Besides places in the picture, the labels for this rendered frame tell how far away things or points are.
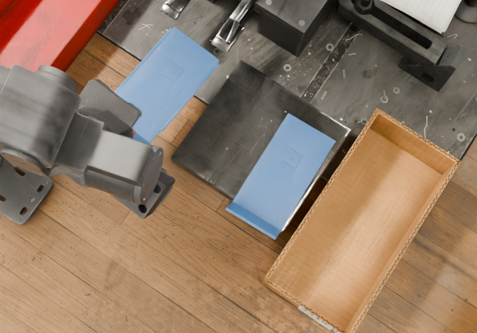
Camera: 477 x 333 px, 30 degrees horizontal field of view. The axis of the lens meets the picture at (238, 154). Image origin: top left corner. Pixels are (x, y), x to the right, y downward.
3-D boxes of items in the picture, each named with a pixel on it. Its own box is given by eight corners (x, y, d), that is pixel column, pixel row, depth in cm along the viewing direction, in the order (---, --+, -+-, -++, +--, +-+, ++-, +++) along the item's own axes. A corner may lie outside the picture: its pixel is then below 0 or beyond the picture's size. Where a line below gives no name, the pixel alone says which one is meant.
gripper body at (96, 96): (145, 112, 94) (122, 118, 87) (94, 187, 96) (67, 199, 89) (97, 76, 95) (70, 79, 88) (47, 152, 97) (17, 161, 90)
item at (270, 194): (224, 214, 110) (225, 209, 107) (287, 113, 114) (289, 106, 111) (273, 243, 110) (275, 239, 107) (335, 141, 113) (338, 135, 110)
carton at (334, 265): (261, 285, 111) (265, 277, 103) (366, 126, 117) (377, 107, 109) (348, 343, 110) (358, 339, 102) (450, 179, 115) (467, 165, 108)
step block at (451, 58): (397, 66, 118) (412, 40, 110) (408, 49, 119) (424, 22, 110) (438, 92, 117) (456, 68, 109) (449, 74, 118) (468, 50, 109)
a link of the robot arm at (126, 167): (173, 140, 88) (155, 98, 77) (142, 221, 86) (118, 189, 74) (67, 106, 90) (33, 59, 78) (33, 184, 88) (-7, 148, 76)
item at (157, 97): (93, 119, 104) (91, 111, 102) (174, 28, 109) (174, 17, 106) (140, 155, 104) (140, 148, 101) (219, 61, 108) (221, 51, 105)
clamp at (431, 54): (326, 24, 119) (336, -9, 110) (339, 4, 120) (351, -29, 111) (421, 84, 118) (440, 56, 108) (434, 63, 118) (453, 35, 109)
